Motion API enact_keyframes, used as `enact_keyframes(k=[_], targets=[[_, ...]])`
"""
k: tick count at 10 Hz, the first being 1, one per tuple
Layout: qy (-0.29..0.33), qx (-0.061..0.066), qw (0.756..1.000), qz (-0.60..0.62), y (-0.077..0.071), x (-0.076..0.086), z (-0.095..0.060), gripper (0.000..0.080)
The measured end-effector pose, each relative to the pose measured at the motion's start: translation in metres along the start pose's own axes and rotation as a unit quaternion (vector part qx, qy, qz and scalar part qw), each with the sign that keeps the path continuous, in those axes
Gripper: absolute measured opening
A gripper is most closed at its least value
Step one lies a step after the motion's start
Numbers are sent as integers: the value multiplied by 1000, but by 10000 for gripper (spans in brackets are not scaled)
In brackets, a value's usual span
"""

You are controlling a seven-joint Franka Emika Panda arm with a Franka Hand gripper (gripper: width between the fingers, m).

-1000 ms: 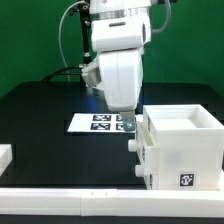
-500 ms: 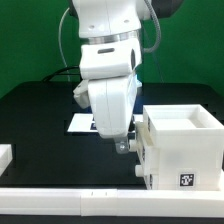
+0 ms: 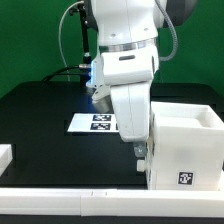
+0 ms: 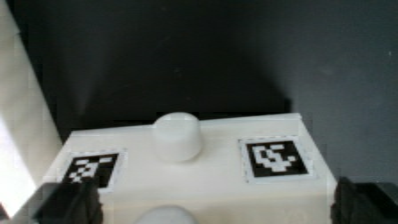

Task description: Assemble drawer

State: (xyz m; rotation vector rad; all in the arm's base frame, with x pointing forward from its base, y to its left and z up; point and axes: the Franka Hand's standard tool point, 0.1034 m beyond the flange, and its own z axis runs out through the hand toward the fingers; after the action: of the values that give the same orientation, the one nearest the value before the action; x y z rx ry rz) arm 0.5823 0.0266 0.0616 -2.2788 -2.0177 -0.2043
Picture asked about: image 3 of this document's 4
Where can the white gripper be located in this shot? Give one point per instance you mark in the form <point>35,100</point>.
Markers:
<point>131,105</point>

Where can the white drawer cabinet box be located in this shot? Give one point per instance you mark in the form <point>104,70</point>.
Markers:
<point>186,147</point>

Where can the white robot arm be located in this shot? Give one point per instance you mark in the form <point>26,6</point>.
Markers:
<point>134,37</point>

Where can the white fiducial marker sheet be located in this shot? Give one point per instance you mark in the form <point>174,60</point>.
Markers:
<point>93,123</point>

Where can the white front rail barrier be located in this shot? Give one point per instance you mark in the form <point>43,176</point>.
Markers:
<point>111,202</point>

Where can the white rail barrier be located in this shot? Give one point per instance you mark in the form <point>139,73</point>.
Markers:
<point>111,202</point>
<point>5,157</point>

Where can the white left rail barrier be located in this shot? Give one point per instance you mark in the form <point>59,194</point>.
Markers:
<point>5,157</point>

